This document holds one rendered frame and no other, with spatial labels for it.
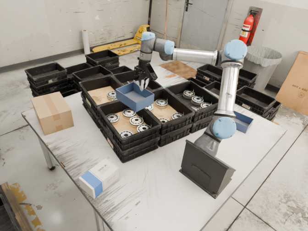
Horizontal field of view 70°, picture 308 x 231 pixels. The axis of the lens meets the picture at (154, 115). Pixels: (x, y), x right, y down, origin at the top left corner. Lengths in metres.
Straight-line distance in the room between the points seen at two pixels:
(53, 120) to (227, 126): 1.21
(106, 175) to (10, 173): 1.46
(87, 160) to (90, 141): 0.18
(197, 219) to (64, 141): 1.04
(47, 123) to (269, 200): 2.10
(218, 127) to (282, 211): 1.48
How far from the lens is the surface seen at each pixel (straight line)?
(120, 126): 1.59
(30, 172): 2.58
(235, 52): 1.28
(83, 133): 1.77
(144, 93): 1.45
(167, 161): 1.55
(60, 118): 1.77
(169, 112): 1.76
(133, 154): 1.50
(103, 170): 1.38
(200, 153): 1.29
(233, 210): 2.32
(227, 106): 1.24
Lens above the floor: 1.86
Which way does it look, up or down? 37 degrees down
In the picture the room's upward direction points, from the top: 5 degrees clockwise
